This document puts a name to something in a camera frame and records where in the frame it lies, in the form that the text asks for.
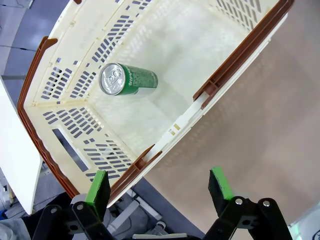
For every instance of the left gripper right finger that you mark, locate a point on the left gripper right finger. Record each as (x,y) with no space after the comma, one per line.
(220,190)

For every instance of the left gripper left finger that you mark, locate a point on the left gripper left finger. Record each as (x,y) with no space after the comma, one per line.
(97,195)

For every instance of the green drink can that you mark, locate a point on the green drink can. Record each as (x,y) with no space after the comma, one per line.
(137,78)

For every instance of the grey table leg foot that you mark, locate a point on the grey table leg foot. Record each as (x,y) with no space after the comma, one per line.
(140,212)

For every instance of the white side table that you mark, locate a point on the white side table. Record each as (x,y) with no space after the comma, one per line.
(17,150)

